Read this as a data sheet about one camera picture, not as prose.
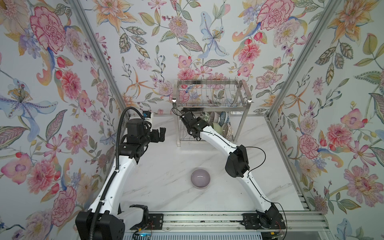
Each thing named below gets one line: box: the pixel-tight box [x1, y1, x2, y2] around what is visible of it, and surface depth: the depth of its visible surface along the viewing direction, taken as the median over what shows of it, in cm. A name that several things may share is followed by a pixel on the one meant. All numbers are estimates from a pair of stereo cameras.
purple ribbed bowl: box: [210, 111, 220, 123], surface depth 106 cm
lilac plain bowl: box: [191, 168, 211, 190], surface depth 87 cm
